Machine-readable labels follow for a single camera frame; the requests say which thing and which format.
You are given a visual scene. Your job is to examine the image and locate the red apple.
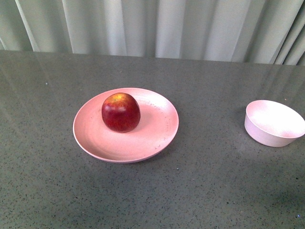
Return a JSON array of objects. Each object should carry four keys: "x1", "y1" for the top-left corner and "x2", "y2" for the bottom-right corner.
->
[{"x1": 102, "y1": 92, "x2": 141, "y2": 133}]

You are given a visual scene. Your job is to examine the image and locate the pink plate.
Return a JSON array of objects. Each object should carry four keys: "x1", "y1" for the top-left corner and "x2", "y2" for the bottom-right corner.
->
[{"x1": 73, "y1": 88, "x2": 179, "y2": 163}]

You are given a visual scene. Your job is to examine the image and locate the white pleated curtain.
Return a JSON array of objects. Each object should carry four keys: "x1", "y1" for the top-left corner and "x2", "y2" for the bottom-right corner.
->
[{"x1": 0, "y1": 0, "x2": 305, "y2": 65}]

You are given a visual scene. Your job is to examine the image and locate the pale pink bowl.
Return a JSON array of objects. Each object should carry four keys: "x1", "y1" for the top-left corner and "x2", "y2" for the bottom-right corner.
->
[{"x1": 244, "y1": 100, "x2": 305, "y2": 147}]

